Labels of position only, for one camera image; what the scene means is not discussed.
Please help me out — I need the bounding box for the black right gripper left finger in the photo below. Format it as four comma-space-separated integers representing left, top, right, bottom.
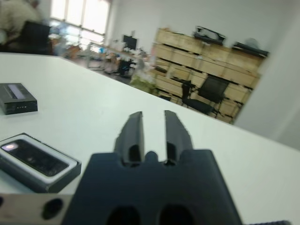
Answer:
114, 111, 144, 165

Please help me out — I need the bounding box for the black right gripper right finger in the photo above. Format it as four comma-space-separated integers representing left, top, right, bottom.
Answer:
164, 110, 194, 165

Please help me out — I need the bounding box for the black box base white liner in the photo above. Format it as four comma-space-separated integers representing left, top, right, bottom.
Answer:
0, 133, 82, 193

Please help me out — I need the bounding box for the black box lid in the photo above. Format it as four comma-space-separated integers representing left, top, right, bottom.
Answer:
0, 82, 38, 115

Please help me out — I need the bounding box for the black upright stand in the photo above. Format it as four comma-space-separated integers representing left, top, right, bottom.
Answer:
181, 80, 193, 101

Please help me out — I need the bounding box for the yellow-green sack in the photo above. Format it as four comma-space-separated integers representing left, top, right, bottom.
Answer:
130, 70, 158, 94

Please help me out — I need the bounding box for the black mesh office chair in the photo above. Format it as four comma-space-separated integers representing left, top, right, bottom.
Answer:
185, 76, 229, 116

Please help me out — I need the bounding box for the black computer tower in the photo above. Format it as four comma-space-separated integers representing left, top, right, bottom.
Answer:
118, 60, 133, 77

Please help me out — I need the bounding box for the wooden crate stack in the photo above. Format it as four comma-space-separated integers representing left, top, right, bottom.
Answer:
151, 27, 262, 125

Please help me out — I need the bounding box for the wooden top metal desk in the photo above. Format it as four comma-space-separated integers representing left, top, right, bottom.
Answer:
86, 41, 141, 71

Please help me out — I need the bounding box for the black computer monitor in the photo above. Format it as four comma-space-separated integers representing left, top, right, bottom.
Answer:
123, 34, 138, 50

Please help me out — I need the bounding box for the open black case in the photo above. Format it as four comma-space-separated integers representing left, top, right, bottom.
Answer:
193, 26, 227, 45

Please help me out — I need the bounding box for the flat black tray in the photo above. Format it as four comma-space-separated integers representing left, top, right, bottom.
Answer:
232, 41, 270, 57

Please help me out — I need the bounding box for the grey bag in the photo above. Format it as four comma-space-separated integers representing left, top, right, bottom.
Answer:
245, 37, 260, 47

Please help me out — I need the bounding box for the window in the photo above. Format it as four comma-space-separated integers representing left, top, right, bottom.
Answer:
50, 0, 111, 47

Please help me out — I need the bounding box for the black swivel chair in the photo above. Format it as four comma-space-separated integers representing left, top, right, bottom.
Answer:
9, 20, 52, 56

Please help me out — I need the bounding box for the seated person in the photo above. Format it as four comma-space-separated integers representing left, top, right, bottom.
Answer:
0, 0, 44, 45

